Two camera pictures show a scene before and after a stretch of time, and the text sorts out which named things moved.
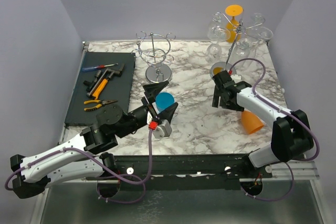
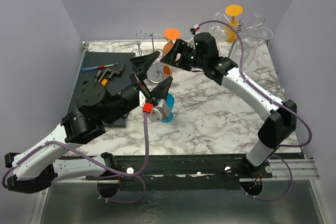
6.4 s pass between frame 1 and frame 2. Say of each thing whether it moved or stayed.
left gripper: moved
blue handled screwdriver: stayed
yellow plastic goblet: stayed
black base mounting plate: stayed
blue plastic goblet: moved
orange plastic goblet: moved
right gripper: moved
